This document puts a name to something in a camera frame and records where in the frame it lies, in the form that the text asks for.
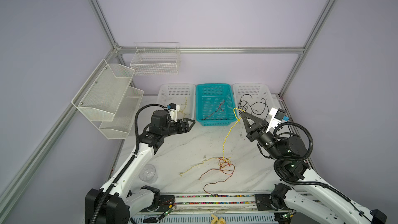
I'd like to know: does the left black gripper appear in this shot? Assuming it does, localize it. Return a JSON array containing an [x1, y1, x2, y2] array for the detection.
[[162, 118, 195, 139]]

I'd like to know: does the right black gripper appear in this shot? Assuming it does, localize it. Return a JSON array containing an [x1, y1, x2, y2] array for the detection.
[[240, 111, 283, 161]]

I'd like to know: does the long black cable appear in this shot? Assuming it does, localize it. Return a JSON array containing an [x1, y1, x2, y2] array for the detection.
[[237, 94, 270, 120]]

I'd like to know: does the yellow cable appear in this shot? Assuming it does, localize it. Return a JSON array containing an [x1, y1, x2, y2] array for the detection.
[[179, 97, 189, 116], [179, 107, 246, 177]]

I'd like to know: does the short red cable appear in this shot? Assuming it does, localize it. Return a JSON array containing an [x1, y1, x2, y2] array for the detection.
[[201, 100, 226, 121]]

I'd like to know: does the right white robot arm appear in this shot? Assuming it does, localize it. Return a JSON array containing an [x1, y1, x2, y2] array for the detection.
[[235, 108, 387, 224]]

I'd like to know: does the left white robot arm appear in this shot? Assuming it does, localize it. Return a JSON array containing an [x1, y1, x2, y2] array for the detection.
[[84, 103, 195, 224]]

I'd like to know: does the right white plastic basket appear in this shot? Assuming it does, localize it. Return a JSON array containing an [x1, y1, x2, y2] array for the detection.
[[233, 83, 278, 119]]

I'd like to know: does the white plastic basket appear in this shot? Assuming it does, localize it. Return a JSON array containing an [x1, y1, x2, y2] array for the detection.
[[156, 84, 196, 119], [233, 83, 278, 119]]

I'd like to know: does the left white plastic basket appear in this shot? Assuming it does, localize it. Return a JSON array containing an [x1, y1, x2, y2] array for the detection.
[[156, 84, 196, 119]]

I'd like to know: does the teal plastic basket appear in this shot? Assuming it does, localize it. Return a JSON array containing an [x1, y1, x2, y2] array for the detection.
[[196, 84, 236, 127]]

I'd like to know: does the clear plastic cup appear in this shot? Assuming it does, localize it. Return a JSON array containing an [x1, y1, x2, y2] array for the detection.
[[139, 164, 158, 184]]

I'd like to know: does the white two-tier mesh shelf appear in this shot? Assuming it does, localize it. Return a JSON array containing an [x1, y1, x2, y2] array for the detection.
[[72, 60, 144, 140]]

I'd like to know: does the yellow object at front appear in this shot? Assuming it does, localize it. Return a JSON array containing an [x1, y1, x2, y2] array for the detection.
[[210, 214, 227, 224]]

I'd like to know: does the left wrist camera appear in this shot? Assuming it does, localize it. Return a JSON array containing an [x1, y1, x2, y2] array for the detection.
[[167, 103, 180, 122]]

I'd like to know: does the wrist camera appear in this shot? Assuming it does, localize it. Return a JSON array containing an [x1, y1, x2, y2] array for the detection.
[[266, 111, 282, 132], [167, 103, 180, 122]]

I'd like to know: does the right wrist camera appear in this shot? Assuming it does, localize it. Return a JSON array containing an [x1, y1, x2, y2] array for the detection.
[[266, 111, 282, 132]]

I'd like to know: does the white wire wall basket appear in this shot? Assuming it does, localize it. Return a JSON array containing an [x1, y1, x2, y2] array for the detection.
[[130, 42, 180, 76]]

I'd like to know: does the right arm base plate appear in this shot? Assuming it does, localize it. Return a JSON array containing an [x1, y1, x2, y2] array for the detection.
[[255, 194, 293, 212]]

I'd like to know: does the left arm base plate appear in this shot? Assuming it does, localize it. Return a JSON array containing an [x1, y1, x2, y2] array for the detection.
[[147, 195, 175, 212]]

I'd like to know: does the aluminium front rail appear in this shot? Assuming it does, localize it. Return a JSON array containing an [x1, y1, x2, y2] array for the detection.
[[83, 190, 346, 217]]

